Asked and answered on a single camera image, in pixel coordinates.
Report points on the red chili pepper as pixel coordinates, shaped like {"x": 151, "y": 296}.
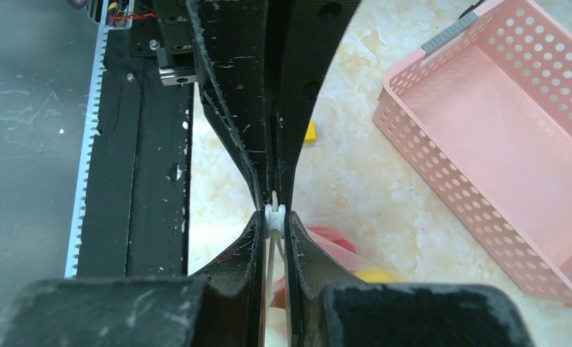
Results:
{"x": 331, "y": 240}

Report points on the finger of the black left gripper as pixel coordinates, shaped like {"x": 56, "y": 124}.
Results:
{"x": 313, "y": 32}
{"x": 229, "y": 39}

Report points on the yellow toy block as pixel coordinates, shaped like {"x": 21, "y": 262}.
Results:
{"x": 311, "y": 134}

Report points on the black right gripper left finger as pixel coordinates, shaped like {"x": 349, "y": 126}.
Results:
{"x": 219, "y": 305}

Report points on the pink plastic basket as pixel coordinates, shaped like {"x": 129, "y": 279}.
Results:
{"x": 483, "y": 112}

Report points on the yellow mango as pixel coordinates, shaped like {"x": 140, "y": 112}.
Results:
{"x": 376, "y": 275}

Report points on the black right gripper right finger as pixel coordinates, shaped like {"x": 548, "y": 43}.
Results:
{"x": 329, "y": 306}

